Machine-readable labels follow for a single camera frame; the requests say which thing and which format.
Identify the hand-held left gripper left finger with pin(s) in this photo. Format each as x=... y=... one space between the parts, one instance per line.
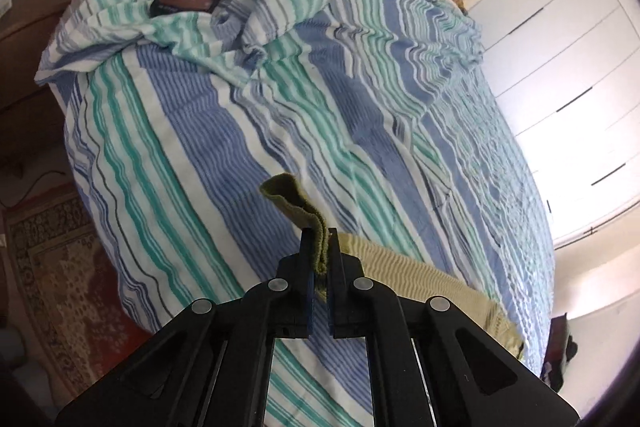
x=306 y=267

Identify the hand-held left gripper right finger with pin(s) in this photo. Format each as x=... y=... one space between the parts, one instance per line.
x=336 y=277

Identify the green striped cardigan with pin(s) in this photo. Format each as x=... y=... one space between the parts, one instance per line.
x=410 y=277

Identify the blue striped bed blanket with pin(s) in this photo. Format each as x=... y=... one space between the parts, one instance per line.
x=250 y=132

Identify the dark wooden nightstand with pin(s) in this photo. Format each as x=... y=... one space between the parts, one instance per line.
x=554 y=347

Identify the patterned carpet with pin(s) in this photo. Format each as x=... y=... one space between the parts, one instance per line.
x=55 y=282

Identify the white wardrobe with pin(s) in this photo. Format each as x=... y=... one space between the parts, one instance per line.
x=565 y=57

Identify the brown wooden bedside table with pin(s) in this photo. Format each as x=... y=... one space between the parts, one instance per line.
x=35 y=32

